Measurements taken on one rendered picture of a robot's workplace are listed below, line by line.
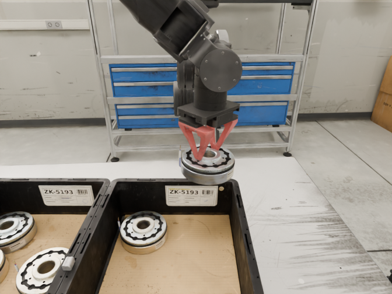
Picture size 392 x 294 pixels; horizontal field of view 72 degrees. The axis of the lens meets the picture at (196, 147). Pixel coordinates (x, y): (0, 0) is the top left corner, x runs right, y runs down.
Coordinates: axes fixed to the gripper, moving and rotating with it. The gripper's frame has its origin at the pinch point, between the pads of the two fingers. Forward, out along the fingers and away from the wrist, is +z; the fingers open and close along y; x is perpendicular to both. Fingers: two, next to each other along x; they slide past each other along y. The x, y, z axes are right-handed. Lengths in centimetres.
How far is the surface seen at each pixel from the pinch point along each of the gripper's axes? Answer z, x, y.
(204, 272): 21.9, -7.0, -7.0
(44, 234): 23.2, 26.7, -24.2
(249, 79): 28, 90, 164
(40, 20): -6, 285, 78
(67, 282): 12.7, 2.4, -28.1
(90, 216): 12.7, 13.1, -18.8
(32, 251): 23.2, 23.5, -28.0
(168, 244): 22.1, 3.5, -6.9
